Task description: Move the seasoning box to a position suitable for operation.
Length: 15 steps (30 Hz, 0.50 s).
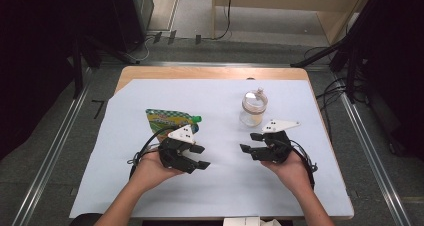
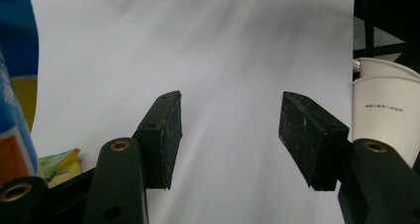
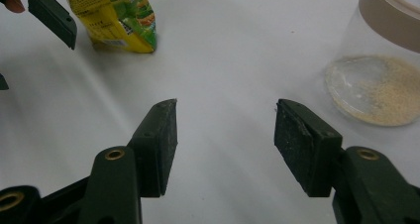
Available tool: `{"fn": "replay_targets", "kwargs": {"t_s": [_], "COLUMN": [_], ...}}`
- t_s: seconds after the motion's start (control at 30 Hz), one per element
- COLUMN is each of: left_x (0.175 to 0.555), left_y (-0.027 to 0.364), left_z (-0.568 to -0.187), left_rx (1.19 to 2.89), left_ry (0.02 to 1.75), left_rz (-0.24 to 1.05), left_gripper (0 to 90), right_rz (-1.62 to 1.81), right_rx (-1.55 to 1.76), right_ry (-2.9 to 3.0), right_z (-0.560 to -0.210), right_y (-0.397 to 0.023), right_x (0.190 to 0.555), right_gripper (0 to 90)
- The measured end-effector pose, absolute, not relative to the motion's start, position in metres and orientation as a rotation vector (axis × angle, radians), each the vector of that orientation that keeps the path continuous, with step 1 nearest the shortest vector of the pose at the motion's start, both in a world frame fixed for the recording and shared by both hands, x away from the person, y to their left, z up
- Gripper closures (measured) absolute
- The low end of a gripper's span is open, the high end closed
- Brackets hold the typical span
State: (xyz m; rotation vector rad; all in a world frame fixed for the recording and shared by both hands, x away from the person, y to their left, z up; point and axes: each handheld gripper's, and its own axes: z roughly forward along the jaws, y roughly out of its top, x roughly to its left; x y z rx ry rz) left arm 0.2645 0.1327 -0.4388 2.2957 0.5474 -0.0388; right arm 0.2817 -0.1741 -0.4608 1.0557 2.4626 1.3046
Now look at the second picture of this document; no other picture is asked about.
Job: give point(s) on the white paper cup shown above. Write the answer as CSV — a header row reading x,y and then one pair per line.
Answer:
x,y
383,125
379,68

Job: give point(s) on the black metal frame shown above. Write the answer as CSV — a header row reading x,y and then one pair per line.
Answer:
x,y
369,19

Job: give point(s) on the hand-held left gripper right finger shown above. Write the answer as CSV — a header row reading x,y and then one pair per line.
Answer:
x,y
307,141

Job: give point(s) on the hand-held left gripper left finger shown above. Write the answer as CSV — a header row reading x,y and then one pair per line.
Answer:
x,y
161,141

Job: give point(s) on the white table mat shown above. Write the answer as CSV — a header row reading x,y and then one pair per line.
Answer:
x,y
231,35

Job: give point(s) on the yellow green spouted pouch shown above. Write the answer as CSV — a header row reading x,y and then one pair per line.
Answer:
x,y
16,35

